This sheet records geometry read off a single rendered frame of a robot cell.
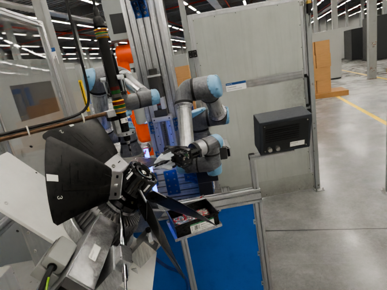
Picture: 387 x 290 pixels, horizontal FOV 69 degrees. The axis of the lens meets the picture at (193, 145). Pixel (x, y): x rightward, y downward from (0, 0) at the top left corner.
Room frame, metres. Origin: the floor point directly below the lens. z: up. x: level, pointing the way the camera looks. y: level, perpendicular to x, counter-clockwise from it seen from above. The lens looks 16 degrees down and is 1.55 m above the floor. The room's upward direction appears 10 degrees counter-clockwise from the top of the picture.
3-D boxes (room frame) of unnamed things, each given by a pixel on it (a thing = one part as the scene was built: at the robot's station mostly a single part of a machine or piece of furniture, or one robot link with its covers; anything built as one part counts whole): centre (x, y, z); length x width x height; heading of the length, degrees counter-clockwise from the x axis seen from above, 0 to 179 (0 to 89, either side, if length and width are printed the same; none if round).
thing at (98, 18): (1.02, 0.24, 1.55); 0.04 x 0.04 x 0.46
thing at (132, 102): (1.30, 0.27, 1.43); 0.11 x 0.08 x 0.11; 117
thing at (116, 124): (1.01, 0.25, 1.40); 0.09 x 0.07 x 0.10; 125
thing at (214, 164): (1.29, -0.06, 1.08); 0.11 x 0.08 x 0.11; 78
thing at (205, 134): (1.84, -0.06, 1.09); 0.15 x 0.15 x 0.10
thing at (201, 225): (1.22, 0.07, 0.85); 0.22 x 0.17 x 0.07; 106
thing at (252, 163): (1.38, -0.29, 0.96); 0.03 x 0.03 x 0.20; 0
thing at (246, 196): (1.38, 0.14, 0.82); 0.90 x 0.04 x 0.08; 90
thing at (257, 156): (1.38, -0.39, 1.04); 0.24 x 0.03 x 0.03; 90
